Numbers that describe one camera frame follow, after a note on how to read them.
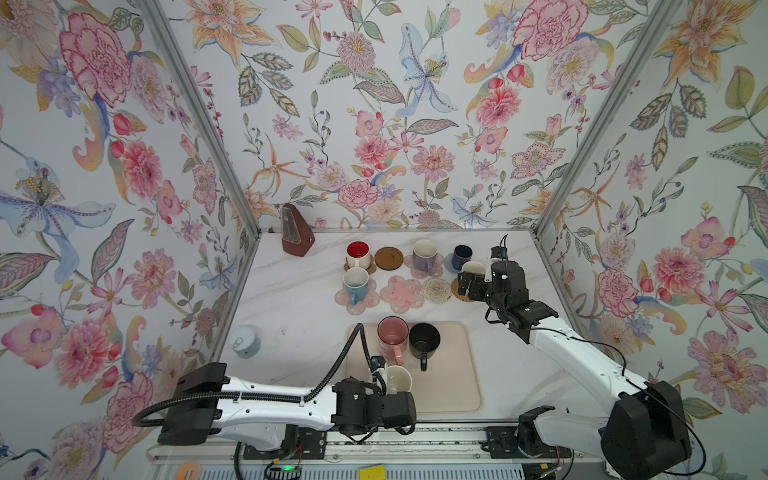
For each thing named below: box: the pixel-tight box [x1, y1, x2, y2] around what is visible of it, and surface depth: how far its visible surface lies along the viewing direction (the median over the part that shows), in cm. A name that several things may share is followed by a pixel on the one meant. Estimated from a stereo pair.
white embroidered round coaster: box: [422, 277, 452, 304], surface depth 106 cm
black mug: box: [409, 322, 441, 372], surface depth 86 cm
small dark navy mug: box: [452, 244, 473, 271], surface depth 106 cm
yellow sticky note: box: [360, 464, 385, 480], surface depth 70 cm
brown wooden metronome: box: [281, 203, 316, 257], surface depth 112 cm
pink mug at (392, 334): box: [377, 316, 409, 366], surface depth 85 cm
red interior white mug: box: [346, 240, 371, 270], surface depth 108 cm
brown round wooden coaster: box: [374, 246, 404, 271], surface depth 115 cm
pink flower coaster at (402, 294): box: [379, 275, 425, 314], surface depth 106 cm
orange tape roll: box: [175, 461, 202, 480], surface depth 72 cm
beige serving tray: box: [345, 322, 482, 413], surface depth 84 cm
